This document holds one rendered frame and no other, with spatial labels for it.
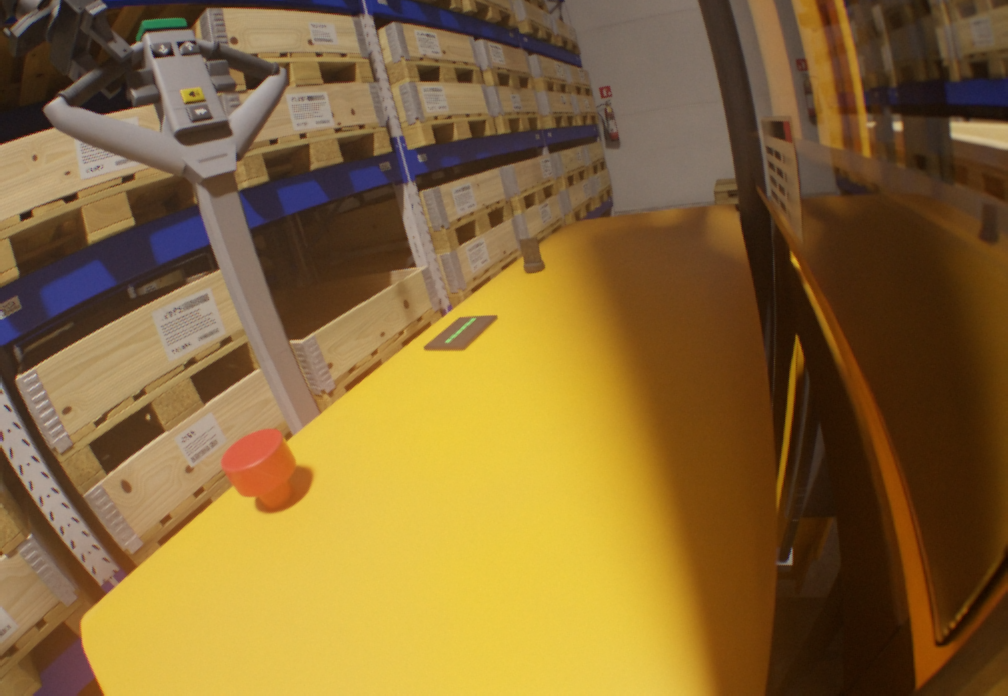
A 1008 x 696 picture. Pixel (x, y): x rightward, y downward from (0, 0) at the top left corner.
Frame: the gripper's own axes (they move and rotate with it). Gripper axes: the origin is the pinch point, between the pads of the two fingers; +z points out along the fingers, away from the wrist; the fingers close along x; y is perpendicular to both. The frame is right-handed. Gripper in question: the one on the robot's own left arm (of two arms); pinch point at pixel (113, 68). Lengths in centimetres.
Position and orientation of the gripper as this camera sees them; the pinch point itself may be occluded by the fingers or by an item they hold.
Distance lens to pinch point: 76.6
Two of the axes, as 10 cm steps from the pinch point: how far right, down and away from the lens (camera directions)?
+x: -7.7, 2.9, 5.6
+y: 1.4, -7.8, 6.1
